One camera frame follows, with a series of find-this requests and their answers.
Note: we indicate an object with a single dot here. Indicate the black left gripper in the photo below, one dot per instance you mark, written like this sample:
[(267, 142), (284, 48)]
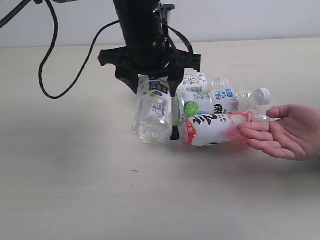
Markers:
[(156, 63)]

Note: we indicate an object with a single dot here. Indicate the square bottle floral white label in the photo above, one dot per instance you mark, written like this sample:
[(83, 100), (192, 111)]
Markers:
[(198, 82)]

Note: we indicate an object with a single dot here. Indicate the open bare human hand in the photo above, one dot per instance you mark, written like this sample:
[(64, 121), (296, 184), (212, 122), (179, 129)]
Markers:
[(294, 133)]

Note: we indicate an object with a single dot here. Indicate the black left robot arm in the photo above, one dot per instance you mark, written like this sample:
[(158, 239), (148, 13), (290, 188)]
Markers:
[(152, 47)]

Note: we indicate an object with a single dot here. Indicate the pink peach bottle black cap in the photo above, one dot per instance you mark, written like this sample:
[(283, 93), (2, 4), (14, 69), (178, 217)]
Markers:
[(211, 129)]

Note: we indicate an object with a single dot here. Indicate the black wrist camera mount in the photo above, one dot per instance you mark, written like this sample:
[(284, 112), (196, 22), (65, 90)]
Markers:
[(164, 12)]

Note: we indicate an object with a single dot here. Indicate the clear bottle green lime label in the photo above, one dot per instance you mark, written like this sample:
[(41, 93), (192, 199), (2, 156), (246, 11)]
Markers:
[(220, 102)]

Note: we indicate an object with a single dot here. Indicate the clear bottle blue white label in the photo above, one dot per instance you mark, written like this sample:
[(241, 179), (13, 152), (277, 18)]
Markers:
[(153, 120)]

